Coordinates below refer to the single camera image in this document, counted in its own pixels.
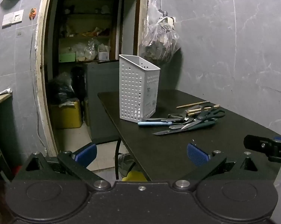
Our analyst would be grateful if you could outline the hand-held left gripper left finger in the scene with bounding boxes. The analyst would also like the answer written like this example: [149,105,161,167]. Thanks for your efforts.
[13,142,111,192]

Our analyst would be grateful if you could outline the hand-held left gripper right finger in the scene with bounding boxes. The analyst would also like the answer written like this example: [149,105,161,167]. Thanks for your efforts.
[173,143,275,191]

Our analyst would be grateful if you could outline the black kitchen scissors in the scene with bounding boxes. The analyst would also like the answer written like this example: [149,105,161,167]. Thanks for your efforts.
[181,109,225,130]

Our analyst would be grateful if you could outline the blue handled knife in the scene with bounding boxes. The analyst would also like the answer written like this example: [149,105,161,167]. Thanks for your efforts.
[138,120,173,128]

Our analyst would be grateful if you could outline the white perforated plastic basket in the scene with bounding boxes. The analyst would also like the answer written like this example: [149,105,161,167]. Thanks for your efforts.
[119,54,161,123]

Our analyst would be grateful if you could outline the grey cloth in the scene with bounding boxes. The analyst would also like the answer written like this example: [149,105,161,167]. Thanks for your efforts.
[118,152,141,178]

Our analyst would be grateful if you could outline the yellow container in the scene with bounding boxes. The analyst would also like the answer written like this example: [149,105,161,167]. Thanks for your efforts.
[50,98,83,129]

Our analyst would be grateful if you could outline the yellow plastic object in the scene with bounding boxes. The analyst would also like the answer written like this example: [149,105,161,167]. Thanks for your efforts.
[122,170,147,182]

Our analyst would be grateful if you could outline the grey cabinet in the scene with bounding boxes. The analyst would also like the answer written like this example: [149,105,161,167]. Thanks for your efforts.
[84,61,122,144]

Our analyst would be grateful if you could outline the black garbage bag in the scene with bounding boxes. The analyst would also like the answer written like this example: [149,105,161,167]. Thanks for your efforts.
[48,72,76,105]

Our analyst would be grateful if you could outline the green box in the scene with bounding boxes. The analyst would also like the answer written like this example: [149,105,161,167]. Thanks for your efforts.
[59,52,76,63]

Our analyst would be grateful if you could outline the small white box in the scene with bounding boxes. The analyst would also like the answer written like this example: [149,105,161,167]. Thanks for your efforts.
[98,45,110,60]

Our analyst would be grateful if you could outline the clear plastic food bags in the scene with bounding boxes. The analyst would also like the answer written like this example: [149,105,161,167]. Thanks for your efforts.
[75,40,99,61]

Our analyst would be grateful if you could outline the hanging clear plastic bag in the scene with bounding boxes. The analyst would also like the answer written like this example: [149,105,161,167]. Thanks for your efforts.
[142,0,180,62]

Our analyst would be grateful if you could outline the wooden shelf unit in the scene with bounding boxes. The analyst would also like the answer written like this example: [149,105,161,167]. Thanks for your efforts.
[58,0,121,63]

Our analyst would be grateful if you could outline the white cable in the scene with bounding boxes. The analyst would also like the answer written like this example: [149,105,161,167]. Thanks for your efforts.
[29,17,48,153]

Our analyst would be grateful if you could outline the pale door frame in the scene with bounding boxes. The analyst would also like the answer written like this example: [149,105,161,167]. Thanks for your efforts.
[34,0,150,157]

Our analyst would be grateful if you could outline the wall faucet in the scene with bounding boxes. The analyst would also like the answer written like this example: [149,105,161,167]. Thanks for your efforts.
[159,9,176,28]

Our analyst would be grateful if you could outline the white wall switch panel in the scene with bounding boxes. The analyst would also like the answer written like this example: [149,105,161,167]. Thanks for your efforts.
[2,9,24,27]

